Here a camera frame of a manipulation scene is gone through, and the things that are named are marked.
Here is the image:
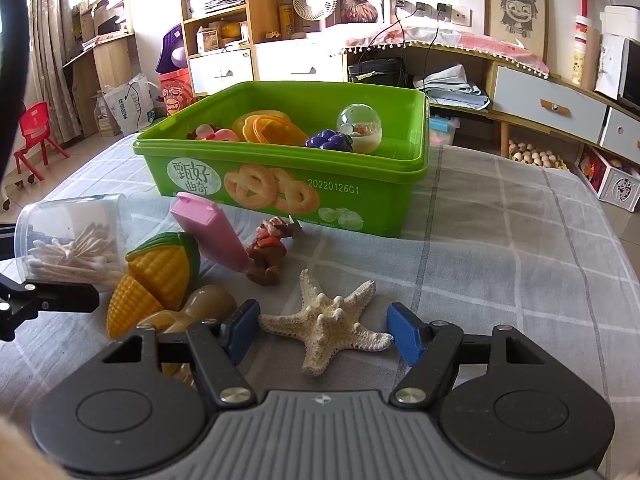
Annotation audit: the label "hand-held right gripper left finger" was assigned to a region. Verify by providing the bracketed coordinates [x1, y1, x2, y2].
[102, 300, 261, 408]

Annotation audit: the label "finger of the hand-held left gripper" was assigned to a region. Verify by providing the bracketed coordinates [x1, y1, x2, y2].
[0, 275, 101, 343]

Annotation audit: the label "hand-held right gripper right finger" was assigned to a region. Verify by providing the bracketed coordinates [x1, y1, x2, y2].
[387, 302, 547, 408]

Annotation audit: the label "clear cotton swab container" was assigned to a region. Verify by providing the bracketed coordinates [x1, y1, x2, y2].
[14, 192, 133, 293]

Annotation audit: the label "beige starfish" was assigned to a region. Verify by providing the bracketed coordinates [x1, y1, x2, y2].
[257, 268, 394, 377]

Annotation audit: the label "green plastic box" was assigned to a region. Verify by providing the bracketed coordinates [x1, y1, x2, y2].
[132, 81, 431, 238]

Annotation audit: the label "yellow toy pot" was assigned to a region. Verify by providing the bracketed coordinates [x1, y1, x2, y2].
[231, 109, 310, 147]

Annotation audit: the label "purple toy grapes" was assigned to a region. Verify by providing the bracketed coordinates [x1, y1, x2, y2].
[305, 129, 355, 153]

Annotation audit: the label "clear capsule ball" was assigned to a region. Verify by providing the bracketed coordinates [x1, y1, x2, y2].
[336, 103, 384, 153]

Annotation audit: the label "beige plastic toy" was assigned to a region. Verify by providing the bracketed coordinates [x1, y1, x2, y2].
[135, 285, 238, 391]

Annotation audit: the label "yellow toy corn tip half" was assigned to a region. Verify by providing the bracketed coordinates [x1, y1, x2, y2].
[106, 275, 164, 340]

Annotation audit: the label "brown toy figurine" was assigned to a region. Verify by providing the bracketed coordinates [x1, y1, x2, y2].
[245, 214, 303, 287]

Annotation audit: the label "toy corn half green husk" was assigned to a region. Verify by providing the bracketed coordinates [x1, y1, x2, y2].
[125, 231, 202, 312]

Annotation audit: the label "pink toy box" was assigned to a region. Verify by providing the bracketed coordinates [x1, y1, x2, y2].
[170, 191, 251, 273]

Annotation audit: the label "grey checkered tablecloth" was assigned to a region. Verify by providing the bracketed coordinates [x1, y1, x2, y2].
[0, 130, 640, 480]

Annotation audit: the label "red child chair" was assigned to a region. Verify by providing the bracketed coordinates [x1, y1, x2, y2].
[14, 101, 71, 176]

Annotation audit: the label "white plastic bag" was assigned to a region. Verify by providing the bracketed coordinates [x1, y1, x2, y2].
[102, 74, 156, 136]

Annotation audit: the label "clear storage box pink contents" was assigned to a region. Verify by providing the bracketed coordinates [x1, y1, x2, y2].
[430, 115, 458, 146]

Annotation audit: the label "yellow egg tray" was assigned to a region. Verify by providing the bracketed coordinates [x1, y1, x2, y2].
[507, 140, 568, 171]

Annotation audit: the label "wooden desk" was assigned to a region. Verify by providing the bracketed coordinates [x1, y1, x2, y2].
[62, 0, 138, 136]

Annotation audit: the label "red printed bag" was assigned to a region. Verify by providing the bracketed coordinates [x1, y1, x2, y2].
[159, 67, 193, 116]

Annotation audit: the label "folded cloths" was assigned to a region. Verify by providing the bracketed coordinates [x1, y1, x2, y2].
[412, 62, 491, 111]

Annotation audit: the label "beige curtain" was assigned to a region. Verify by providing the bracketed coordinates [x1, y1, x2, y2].
[32, 0, 86, 143]

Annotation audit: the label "black bag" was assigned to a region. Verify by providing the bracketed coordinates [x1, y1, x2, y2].
[347, 57, 403, 83]

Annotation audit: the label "wooden tv cabinet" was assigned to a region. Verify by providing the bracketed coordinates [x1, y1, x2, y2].
[345, 42, 640, 156]

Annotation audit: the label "pink tasselled runner cloth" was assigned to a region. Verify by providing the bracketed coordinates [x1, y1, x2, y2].
[342, 25, 551, 81]

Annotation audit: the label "wooden bookshelf cabinet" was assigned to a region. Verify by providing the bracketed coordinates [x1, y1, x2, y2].
[180, 0, 351, 96]

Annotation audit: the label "white cylindrical canister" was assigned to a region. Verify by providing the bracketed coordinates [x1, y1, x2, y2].
[572, 15, 601, 86]

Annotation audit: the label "white desk fan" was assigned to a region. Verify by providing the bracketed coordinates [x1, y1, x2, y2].
[292, 0, 337, 28]

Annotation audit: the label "framed cartoon poster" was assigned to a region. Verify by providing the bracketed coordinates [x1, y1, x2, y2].
[482, 0, 551, 61]

